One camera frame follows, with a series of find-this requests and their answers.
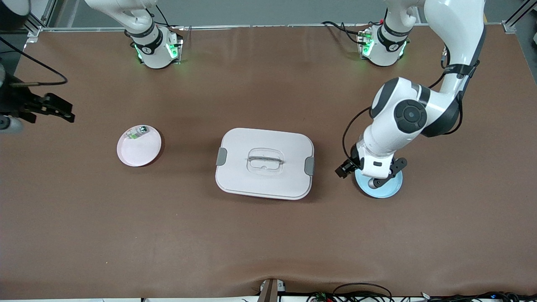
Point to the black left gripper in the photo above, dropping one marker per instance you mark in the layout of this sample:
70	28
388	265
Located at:
351	163

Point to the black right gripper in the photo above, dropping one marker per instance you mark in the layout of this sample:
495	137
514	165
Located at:
16	102

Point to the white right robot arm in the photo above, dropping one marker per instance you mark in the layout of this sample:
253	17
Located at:
155	54

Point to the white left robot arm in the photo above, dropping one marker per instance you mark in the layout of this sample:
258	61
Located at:
398	113

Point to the grey box latch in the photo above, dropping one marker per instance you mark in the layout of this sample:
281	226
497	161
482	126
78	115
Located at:
309	166
221	156

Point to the blue round plate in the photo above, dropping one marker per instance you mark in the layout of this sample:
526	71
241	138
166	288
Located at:
384	193

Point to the white lidded storage box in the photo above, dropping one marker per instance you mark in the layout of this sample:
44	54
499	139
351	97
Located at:
264	184

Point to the pink round plate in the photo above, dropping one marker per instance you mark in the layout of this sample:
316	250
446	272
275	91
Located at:
140	153

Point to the green switch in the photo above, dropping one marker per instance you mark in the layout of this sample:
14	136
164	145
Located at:
138	132

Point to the aluminium frame post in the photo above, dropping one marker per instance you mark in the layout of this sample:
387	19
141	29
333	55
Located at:
35	30
509	27

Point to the metal table edge bracket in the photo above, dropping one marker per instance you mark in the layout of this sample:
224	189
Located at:
270	291

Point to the clear table edge rail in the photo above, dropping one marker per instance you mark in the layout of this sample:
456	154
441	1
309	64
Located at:
272	26

